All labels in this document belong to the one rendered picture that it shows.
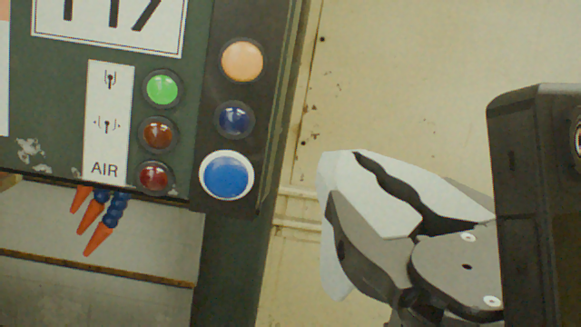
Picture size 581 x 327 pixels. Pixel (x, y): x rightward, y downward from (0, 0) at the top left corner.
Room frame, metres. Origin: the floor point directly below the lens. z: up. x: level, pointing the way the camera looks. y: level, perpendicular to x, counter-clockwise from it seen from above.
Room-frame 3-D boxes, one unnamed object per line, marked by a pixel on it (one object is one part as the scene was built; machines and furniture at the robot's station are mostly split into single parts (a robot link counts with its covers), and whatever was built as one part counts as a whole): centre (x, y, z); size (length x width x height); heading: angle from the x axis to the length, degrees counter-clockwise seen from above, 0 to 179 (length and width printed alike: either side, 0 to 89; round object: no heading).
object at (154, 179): (0.43, 0.09, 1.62); 0.02 x 0.01 x 0.02; 93
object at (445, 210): (0.31, -0.05, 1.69); 0.09 x 0.03 x 0.06; 33
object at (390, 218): (0.29, -0.03, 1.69); 0.09 x 0.03 x 0.06; 33
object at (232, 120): (0.44, 0.04, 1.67); 0.02 x 0.01 x 0.02; 93
